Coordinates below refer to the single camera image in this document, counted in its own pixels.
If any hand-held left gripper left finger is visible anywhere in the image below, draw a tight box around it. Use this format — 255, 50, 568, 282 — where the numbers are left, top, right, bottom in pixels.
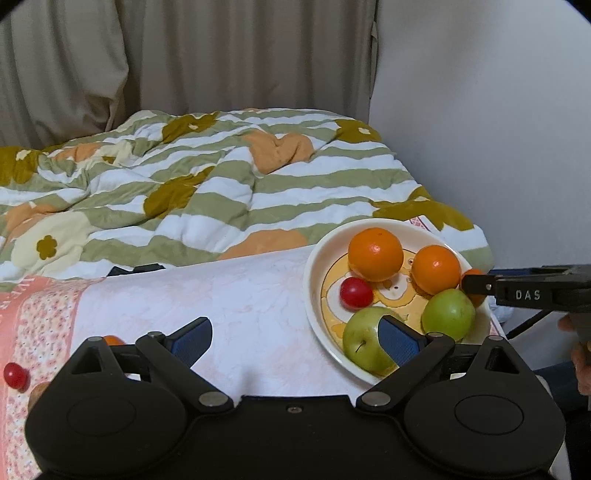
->
65, 316, 234, 413

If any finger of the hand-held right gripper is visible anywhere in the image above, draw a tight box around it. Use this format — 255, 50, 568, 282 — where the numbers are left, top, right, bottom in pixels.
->
498, 264, 591, 278
462, 274, 591, 315

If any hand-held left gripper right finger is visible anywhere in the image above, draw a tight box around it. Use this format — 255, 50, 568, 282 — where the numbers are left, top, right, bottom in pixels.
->
355, 315, 525, 413

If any green apple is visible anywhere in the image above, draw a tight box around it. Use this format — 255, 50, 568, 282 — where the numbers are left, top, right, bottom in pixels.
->
342, 307, 407, 376
421, 289, 476, 342

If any red cherry tomato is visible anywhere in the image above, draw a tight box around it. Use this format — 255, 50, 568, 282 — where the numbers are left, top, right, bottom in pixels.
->
340, 277, 374, 310
4, 363, 30, 392

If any large orange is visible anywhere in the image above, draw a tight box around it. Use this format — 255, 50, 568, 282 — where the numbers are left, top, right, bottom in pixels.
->
411, 245, 462, 296
348, 227, 404, 282

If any cream bear print plate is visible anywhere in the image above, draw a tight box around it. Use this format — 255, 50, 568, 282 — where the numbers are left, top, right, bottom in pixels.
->
304, 218, 491, 387

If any person's right hand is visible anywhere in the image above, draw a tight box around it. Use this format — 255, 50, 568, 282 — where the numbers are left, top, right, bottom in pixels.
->
558, 316, 591, 397

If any pink floral tablecloth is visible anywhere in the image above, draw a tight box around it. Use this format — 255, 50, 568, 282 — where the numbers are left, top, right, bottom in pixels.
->
0, 216, 504, 480

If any dark blue cloth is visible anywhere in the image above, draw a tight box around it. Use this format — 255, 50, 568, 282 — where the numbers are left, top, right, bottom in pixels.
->
531, 362, 591, 416

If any black flat object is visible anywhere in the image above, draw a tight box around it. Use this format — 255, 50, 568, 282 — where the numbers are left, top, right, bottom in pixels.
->
106, 263, 165, 278

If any green striped floral blanket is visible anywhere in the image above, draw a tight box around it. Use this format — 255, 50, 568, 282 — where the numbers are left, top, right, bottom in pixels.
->
0, 107, 494, 282

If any yellow brown pear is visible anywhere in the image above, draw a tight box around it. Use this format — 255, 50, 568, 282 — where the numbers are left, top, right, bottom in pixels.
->
28, 382, 51, 411

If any beige curtain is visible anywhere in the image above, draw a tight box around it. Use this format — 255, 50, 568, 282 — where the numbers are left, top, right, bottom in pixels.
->
0, 0, 380, 148

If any black cable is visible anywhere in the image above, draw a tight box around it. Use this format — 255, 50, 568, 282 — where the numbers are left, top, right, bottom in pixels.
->
503, 308, 571, 340

